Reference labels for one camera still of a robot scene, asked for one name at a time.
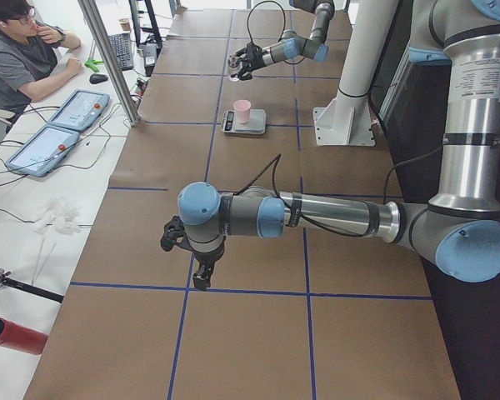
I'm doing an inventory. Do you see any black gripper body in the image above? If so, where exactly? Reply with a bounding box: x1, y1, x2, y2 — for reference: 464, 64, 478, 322
233, 42, 263, 81
160, 216, 225, 275

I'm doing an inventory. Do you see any clear glass sauce bottle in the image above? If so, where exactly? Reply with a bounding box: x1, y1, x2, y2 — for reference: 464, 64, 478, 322
227, 55, 241, 82

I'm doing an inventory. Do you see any pink plastic cup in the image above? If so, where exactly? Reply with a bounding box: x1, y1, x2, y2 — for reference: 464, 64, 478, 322
232, 99, 252, 124

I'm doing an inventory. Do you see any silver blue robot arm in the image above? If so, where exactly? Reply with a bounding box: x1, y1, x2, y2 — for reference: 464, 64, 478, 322
160, 1, 500, 290
227, 0, 335, 82

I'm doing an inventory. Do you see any silver digital kitchen scale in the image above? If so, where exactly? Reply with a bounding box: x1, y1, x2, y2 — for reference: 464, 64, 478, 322
221, 108, 268, 136

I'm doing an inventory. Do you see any crumpled white tissue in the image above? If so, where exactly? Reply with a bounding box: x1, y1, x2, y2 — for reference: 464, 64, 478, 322
32, 197, 80, 235

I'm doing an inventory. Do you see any black keyboard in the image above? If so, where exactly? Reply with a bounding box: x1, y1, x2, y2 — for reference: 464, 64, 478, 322
107, 33, 134, 71

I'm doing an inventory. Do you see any lower blue teach pendant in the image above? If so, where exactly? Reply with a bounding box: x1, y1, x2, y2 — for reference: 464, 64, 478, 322
5, 124, 79, 178

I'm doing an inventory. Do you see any blue teach pendant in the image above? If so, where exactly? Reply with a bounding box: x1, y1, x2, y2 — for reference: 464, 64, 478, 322
47, 89, 110, 133
5, 124, 79, 178

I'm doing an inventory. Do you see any upper blue teach pendant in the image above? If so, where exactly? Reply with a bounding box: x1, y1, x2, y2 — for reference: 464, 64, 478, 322
47, 89, 110, 133

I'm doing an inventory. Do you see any black computer mouse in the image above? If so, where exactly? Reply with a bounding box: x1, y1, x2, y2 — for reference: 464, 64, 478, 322
89, 73, 108, 85

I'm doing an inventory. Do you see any red cylinder bottle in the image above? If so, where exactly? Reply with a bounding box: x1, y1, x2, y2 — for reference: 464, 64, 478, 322
0, 317, 48, 355

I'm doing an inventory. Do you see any person in grey shirt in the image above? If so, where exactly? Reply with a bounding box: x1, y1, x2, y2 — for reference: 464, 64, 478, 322
0, 1, 83, 114

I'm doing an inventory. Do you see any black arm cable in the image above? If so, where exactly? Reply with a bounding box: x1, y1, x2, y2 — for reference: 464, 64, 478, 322
232, 143, 445, 238
247, 0, 308, 66

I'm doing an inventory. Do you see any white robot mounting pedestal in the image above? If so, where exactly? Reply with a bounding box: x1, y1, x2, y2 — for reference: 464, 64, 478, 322
313, 0, 399, 147

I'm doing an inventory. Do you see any aluminium frame post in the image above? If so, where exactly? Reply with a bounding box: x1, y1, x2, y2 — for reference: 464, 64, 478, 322
78, 0, 140, 127

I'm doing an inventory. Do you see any black camera tripod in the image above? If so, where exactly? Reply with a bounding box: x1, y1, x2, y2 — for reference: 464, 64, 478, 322
0, 268, 64, 303

